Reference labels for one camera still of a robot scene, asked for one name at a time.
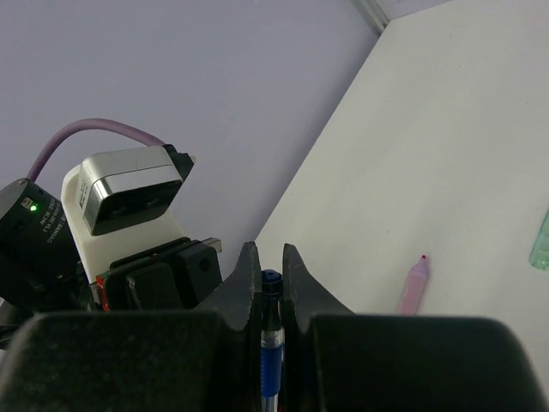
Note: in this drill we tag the left aluminium frame post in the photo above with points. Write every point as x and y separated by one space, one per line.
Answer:
373 15

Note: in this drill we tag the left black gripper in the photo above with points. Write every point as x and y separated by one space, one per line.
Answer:
175 276

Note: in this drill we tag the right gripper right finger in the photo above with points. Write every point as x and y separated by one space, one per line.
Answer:
337 360

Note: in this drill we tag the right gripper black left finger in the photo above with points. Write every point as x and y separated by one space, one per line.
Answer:
205 359

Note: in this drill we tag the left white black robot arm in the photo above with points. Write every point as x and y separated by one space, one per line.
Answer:
41 270

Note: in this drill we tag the pink highlighter marker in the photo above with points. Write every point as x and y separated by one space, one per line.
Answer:
413 288

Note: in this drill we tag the blue ballpoint pen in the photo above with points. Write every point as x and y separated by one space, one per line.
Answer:
272 339

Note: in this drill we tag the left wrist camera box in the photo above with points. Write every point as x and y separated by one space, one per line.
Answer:
117 203

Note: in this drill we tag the green highlighter marker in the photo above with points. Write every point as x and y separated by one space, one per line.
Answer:
539 255

